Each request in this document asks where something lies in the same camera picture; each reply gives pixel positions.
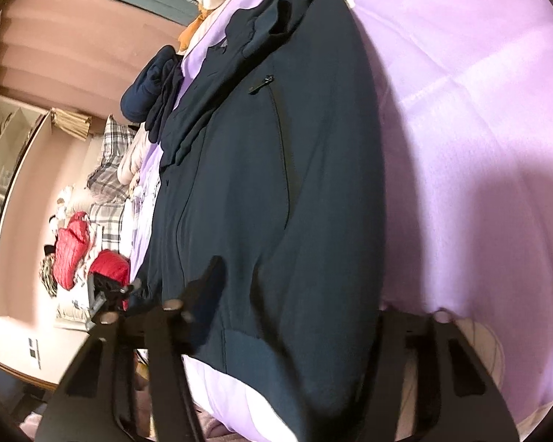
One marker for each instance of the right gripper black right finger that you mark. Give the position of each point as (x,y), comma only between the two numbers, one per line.
(457,399)

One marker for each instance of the dark navy zip jacket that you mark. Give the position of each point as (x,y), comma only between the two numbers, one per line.
(273,162)

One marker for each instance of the purple floral bed sheet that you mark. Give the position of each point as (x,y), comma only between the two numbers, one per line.
(466,102)

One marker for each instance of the grey plaid clothing pile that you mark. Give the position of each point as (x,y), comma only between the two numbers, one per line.
(108,193)

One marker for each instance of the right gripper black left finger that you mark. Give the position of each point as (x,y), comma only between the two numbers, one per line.
(96,398)

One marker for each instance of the wooden side table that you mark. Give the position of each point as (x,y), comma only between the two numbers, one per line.
(37,355)

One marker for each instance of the red knitted garment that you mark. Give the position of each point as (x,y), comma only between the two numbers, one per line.
(109,273)

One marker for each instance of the red padded garment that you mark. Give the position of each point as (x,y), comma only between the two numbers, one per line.
(71,247)

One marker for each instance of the folded navy blue garment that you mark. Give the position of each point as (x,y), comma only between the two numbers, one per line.
(150,99)

